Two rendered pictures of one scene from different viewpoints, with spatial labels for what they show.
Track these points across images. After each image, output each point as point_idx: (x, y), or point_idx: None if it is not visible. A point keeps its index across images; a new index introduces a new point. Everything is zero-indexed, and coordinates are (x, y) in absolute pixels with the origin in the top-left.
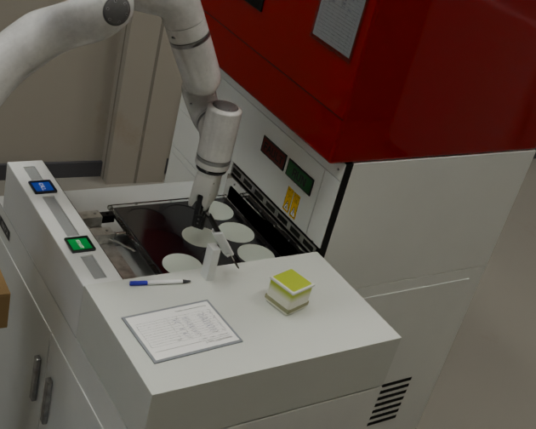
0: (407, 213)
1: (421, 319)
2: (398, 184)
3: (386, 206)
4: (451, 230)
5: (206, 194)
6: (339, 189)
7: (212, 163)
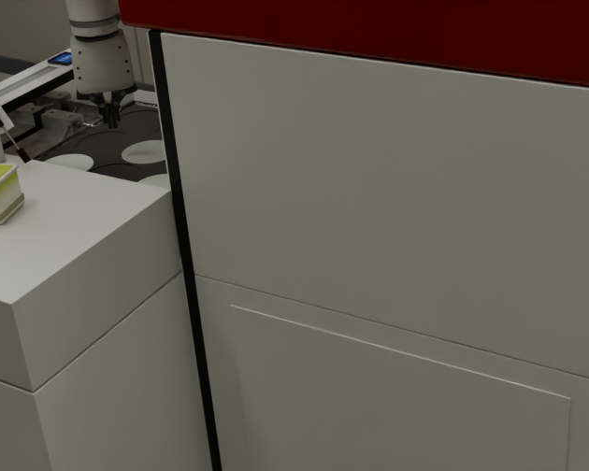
0: (319, 168)
1: (467, 443)
2: (268, 96)
3: (263, 138)
4: (454, 247)
5: (73, 66)
6: (154, 78)
7: (69, 20)
